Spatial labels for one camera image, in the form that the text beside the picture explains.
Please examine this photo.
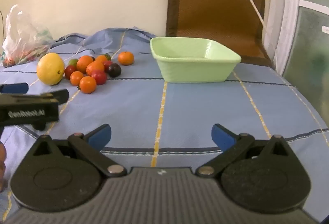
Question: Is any clear plastic bag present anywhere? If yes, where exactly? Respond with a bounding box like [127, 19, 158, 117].
[2, 4, 54, 68]

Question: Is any white cable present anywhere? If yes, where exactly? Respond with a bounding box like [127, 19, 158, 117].
[226, 0, 278, 65]

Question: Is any frosted green window pane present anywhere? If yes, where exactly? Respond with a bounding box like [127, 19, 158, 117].
[282, 0, 329, 128]

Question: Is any person's left hand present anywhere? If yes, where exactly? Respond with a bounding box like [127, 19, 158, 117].
[0, 144, 6, 193]

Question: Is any large yellow citrus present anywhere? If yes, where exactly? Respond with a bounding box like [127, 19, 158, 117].
[36, 53, 65, 85]

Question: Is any blue checked bed sheet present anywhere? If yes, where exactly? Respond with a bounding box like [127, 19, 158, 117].
[0, 26, 329, 224]

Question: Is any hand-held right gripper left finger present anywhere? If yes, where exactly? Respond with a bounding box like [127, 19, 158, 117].
[33, 123, 127, 178]

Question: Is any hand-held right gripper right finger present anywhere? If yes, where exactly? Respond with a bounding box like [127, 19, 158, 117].
[196, 123, 290, 178]

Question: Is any light green plastic basin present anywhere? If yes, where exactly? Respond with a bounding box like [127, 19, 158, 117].
[150, 37, 242, 83]

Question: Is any dark purple tomato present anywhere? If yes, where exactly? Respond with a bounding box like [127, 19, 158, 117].
[107, 63, 122, 78]

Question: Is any brown woven seat cushion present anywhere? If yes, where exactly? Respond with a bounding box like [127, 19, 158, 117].
[166, 0, 272, 67]

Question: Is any white window frame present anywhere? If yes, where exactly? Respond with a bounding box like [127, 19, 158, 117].
[265, 0, 302, 77]

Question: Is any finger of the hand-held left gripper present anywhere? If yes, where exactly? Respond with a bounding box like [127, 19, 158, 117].
[0, 83, 29, 94]
[38, 89, 70, 105]

